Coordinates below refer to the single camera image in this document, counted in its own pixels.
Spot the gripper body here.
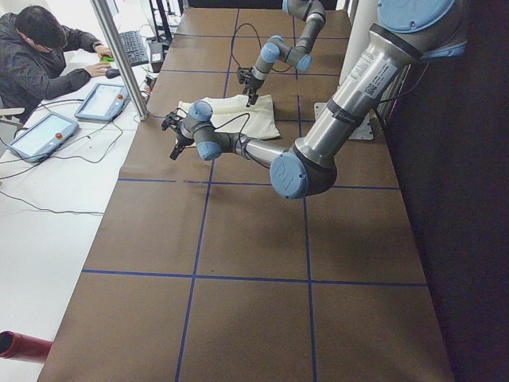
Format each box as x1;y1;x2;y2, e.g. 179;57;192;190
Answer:
177;132;194;150
249;75;264;94

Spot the cream cat print shirt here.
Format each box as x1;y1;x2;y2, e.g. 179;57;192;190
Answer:
177;94;282;149

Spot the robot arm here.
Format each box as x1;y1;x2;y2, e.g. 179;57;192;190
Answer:
161;1;470;199
237;0;326;107

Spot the far teach pendant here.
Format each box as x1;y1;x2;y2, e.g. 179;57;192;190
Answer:
74;84;130;123

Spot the teach pendant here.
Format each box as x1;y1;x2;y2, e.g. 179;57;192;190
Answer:
74;84;130;123
7;112;79;163

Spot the black keyboard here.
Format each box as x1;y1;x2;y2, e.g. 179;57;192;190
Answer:
119;31;149;66

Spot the brown table cover sheet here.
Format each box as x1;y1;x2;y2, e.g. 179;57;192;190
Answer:
40;8;453;381

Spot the white support column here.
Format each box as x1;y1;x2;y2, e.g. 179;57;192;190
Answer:
337;0;378;84

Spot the near teach pendant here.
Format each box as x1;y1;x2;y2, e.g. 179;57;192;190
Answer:
7;112;79;163

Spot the person in black jacket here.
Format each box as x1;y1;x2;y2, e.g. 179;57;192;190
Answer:
1;6;112;123

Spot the red tube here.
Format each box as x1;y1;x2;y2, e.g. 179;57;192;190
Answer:
1;331;52;364

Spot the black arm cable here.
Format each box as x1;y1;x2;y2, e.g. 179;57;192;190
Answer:
212;112;251;134

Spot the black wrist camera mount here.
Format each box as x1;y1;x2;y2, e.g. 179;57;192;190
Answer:
161;111;185;132

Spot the aluminium frame post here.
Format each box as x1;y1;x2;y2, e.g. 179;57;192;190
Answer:
91;0;149;121

